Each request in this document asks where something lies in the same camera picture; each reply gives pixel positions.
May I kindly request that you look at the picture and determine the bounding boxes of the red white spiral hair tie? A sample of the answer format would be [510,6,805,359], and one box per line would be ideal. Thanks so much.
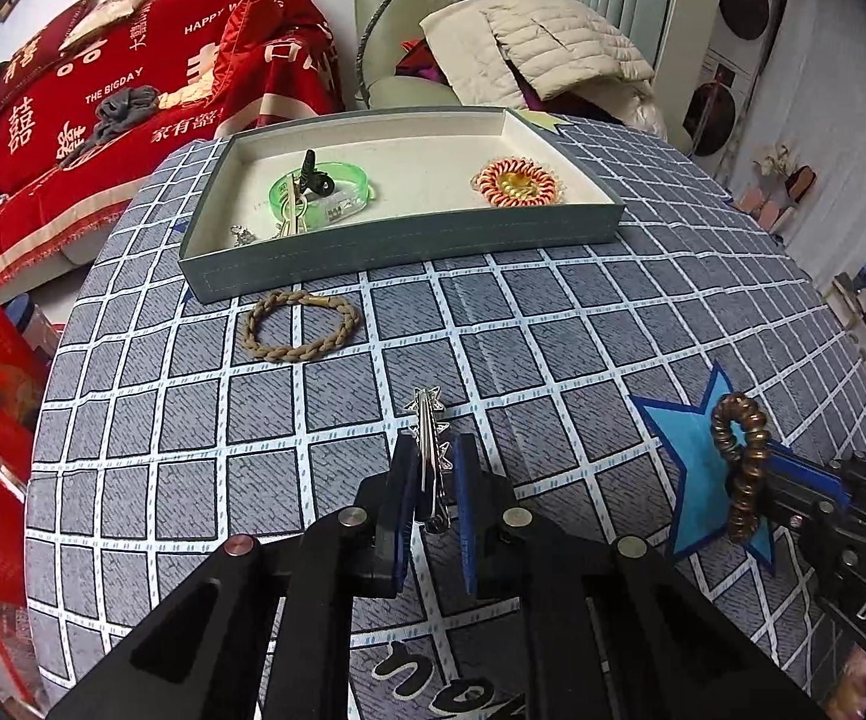
[472,157,560,209]

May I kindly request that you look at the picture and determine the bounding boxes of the white curtain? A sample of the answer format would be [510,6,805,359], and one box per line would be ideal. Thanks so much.
[770,0,866,301]

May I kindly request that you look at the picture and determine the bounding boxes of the brown bead bracelet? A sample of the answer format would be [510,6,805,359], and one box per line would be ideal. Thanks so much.
[710,391,777,545]

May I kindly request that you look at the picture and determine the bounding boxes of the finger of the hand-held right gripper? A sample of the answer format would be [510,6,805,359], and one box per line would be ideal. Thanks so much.
[763,495,840,542]
[766,442,852,505]

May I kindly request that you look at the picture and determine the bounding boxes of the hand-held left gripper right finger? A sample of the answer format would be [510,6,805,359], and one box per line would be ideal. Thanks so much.
[454,433,831,720]

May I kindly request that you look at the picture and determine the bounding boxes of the green translucent bracelet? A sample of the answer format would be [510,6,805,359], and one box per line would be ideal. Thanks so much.
[268,159,374,224]

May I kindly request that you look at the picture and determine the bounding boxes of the silver key bunch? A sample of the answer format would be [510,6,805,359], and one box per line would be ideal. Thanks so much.
[229,187,316,248]

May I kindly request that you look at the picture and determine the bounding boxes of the brown braided bracelet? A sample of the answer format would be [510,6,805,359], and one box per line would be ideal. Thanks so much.
[244,289,361,363]

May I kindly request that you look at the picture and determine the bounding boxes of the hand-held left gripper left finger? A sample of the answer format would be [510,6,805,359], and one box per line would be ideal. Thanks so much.
[46,433,420,720]

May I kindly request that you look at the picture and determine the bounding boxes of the pink ornaments with flowers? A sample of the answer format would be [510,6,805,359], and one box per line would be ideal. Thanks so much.
[731,144,818,227]

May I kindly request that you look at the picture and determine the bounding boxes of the braided flexible phone holder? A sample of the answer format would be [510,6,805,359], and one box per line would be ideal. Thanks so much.
[355,0,435,104]

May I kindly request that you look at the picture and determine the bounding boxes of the black hair clip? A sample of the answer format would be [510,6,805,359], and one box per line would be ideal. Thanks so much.
[296,149,334,197]

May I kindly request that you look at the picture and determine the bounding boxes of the grey tray with white lining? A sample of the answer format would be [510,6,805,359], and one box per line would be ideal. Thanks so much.
[179,109,627,304]

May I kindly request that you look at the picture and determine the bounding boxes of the grey clothing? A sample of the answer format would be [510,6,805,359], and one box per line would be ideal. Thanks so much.
[56,85,161,167]

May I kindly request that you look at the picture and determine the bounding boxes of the white down jacket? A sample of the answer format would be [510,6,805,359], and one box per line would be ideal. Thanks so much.
[419,0,668,137]

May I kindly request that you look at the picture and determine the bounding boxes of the grey checkered tablecloth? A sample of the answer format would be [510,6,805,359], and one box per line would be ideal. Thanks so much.
[23,114,866,720]

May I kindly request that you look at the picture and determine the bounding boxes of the red and purple clothes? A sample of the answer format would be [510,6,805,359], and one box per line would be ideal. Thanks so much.
[394,37,465,89]

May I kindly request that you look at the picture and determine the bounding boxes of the cream and green pillow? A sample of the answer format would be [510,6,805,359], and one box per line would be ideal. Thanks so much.
[59,0,164,53]

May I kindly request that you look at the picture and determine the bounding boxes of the bottle with blue cap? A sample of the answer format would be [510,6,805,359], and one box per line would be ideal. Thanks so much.
[7,295,68,362]

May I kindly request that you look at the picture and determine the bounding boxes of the red blanket covered sofa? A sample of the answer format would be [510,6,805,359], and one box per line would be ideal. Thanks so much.
[0,0,345,293]

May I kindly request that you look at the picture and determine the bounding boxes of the silver star hair clip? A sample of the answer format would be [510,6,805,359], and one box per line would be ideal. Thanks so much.
[401,385,458,535]

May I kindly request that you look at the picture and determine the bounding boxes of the red satin pillow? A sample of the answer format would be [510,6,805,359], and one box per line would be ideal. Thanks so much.
[202,0,270,104]

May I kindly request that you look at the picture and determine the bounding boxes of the dark red embroidered pillow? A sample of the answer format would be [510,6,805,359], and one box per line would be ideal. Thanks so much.
[0,0,101,122]

